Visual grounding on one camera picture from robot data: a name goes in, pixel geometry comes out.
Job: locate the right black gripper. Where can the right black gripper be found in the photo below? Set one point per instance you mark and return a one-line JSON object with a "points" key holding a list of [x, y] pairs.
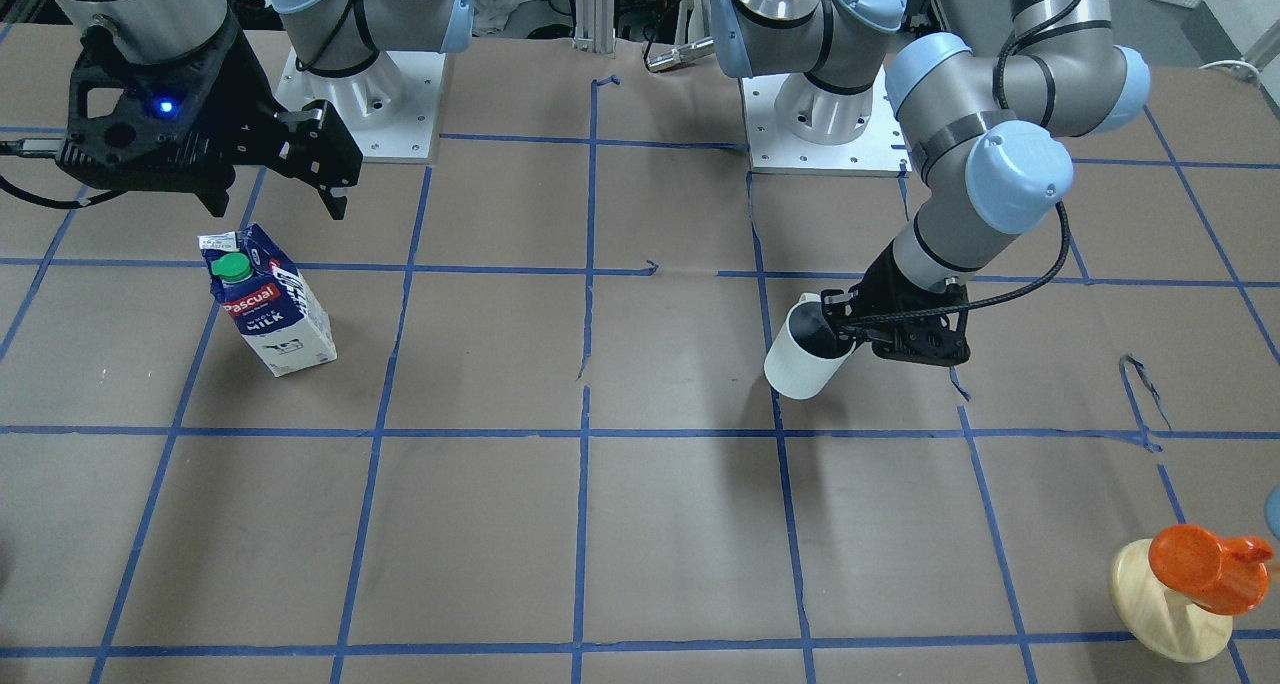
{"points": [[243, 92]]}

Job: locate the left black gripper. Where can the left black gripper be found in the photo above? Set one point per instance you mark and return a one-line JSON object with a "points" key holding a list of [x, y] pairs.
{"points": [[886, 276]]}

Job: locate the white mug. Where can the white mug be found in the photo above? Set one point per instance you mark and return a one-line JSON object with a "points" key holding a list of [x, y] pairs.
{"points": [[806, 352]]}

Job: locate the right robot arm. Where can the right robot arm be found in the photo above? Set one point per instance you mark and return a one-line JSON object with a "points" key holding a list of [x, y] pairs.
{"points": [[330, 38]]}

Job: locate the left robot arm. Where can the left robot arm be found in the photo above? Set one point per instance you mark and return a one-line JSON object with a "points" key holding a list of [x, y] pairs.
{"points": [[985, 136]]}

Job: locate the blue milk carton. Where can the blue milk carton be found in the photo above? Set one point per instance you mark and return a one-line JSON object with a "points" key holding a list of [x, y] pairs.
{"points": [[268, 300]]}

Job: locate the orange cup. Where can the orange cup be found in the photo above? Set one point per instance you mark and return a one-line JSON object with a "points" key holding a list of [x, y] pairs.
{"points": [[1224, 576]]}

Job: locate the wooden mug tree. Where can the wooden mug tree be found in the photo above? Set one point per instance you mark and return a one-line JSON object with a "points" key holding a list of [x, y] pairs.
{"points": [[1165, 621]]}

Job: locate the blue plate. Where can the blue plate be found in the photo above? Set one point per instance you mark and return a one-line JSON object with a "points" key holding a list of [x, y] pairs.
{"points": [[1271, 511]]}

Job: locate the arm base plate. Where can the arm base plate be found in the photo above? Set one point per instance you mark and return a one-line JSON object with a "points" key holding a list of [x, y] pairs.
{"points": [[391, 109], [794, 128]]}

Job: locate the aluminium frame post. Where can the aluminium frame post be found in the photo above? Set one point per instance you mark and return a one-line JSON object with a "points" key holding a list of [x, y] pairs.
{"points": [[594, 29]]}

